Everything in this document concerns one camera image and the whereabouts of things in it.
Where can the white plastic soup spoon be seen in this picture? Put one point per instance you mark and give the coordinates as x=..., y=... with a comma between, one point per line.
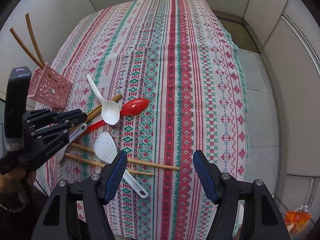
x=110, y=111

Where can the orange snack bag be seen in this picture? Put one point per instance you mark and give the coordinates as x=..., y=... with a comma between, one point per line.
x=296, y=221

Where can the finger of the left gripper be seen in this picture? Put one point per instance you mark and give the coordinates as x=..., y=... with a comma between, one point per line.
x=40, y=148
x=47, y=121

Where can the pink lattice utensil basket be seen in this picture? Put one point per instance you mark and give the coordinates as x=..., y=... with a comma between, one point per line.
x=49, y=88

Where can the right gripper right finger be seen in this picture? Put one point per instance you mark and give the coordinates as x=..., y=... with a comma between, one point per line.
x=262, y=218

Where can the white rice paddle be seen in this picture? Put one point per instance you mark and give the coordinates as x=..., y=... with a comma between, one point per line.
x=105, y=149

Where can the patterned woven tablecloth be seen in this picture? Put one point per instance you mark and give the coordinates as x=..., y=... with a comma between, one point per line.
x=176, y=54

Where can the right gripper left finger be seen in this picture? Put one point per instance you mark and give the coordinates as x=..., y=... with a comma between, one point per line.
x=74, y=211

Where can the wooden chopstick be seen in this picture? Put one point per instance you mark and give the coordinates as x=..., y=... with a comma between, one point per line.
x=101, y=165
x=134, y=161
x=117, y=97
x=88, y=119
x=26, y=50
x=33, y=40

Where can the red plastic spoon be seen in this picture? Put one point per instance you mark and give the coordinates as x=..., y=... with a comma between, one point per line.
x=132, y=108

